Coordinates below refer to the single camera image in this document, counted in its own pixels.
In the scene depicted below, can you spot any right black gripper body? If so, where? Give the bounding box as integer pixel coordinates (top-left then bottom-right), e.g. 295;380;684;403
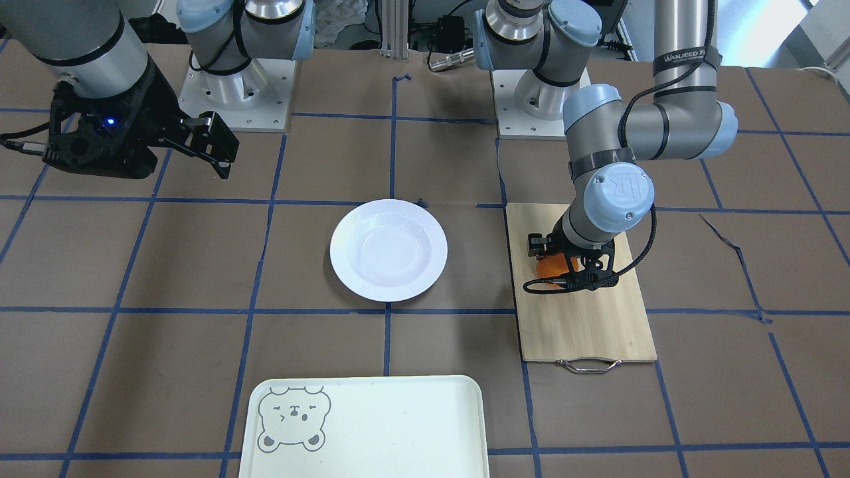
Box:
41;58;240;179

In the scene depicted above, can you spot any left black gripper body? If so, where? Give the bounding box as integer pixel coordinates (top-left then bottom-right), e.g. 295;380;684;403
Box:
526;231;618;293

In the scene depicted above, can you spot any orange fruit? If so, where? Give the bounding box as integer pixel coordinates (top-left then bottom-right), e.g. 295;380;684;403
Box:
535;254;579;278

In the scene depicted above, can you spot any white round plate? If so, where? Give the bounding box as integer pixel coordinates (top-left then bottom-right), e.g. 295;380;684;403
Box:
329;199;448;302

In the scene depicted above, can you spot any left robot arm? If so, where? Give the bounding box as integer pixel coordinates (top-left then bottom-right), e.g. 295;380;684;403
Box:
473;1;738;295

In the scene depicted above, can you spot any cream bear tray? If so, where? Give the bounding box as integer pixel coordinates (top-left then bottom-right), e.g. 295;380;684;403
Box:
239;375;491;477

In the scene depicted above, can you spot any bamboo cutting board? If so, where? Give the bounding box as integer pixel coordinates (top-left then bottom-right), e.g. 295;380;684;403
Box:
506;203;657;370

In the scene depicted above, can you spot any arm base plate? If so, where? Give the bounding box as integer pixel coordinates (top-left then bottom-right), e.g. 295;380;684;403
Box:
178;58;299;133
491;70;591;141

